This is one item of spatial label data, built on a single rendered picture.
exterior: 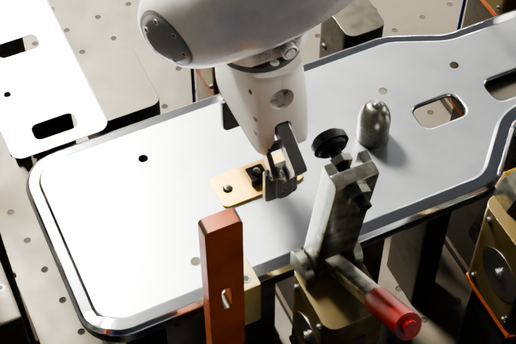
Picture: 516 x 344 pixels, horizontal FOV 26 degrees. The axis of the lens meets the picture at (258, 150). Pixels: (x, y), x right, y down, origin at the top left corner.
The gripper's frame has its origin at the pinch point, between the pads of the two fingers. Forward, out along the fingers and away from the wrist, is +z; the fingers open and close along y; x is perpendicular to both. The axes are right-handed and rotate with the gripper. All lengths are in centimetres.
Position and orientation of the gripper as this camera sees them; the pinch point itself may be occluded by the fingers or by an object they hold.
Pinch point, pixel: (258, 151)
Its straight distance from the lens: 103.4
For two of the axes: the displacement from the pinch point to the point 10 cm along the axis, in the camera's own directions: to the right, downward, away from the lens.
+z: 0.1, 6.2, 7.8
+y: -4.2, -7.1, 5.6
